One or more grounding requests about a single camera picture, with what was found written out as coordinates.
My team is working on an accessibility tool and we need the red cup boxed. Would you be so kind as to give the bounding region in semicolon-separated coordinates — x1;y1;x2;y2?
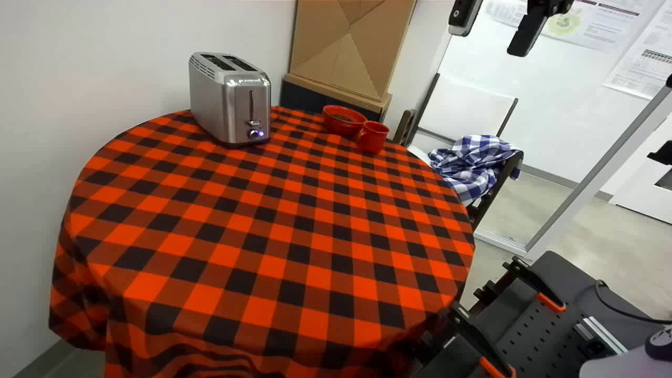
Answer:
358;122;389;155

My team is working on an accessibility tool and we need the white paper sheet on wall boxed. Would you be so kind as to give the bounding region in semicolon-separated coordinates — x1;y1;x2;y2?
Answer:
605;0;672;99

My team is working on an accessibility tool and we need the blue white checkered cloth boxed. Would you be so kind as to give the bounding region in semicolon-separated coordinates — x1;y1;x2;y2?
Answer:
428;135;517;207

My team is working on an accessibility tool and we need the black chair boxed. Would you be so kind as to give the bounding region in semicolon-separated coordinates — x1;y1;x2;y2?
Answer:
466;151;524;227

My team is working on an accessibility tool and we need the red black checkered tablecloth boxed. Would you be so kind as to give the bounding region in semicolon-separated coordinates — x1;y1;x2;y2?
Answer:
48;107;476;378

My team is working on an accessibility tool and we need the silver two-slot toaster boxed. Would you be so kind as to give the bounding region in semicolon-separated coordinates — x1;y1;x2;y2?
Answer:
189;53;272;145

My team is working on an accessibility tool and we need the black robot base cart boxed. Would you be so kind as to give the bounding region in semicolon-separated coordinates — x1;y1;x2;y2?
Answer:
417;253;671;378

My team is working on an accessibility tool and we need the cardboard box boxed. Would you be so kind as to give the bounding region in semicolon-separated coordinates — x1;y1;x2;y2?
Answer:
291;0;417;106

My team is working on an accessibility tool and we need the poster with green circle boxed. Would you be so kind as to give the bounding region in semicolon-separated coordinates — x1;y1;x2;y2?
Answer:
487;0;665;51

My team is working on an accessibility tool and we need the white metal pole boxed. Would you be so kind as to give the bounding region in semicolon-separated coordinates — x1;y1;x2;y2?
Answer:
526;75;672;259

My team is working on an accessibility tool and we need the red bowl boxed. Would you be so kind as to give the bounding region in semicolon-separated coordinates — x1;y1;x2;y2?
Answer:
323;106;366;140

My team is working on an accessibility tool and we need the white whiteboard panel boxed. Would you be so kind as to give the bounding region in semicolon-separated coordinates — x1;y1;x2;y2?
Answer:
414;75;520;149

